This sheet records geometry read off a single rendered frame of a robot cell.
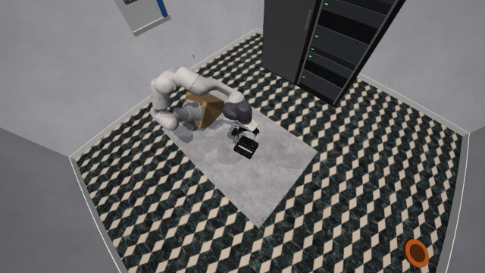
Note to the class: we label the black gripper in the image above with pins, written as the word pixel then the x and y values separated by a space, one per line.
pixel 239 129

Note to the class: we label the black lighting desk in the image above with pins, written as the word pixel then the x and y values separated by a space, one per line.
pixel 246 147

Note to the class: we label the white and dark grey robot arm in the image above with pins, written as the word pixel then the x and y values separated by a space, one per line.
pixel 198 85

